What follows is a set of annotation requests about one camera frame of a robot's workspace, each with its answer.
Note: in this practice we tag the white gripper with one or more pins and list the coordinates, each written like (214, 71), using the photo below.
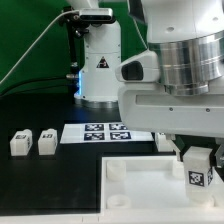
(147, 107)

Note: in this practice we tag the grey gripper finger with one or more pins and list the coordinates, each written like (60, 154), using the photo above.
(220, 152)

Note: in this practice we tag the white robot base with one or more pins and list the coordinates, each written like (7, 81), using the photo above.
(98, 86)

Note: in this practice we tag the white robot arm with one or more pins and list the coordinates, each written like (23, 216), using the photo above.
(176, 86)

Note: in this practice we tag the white square tabletop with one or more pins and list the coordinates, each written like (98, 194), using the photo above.
(151, 183)

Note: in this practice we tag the white sheet with tags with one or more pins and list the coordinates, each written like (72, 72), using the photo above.
(101, 132)

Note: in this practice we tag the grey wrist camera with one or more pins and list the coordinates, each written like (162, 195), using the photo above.
(143, 67)

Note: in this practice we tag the black camera stand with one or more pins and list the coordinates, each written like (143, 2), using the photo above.
(75, 29)

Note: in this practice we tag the grey camera on stand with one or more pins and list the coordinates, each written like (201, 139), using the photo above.
(97, 14)

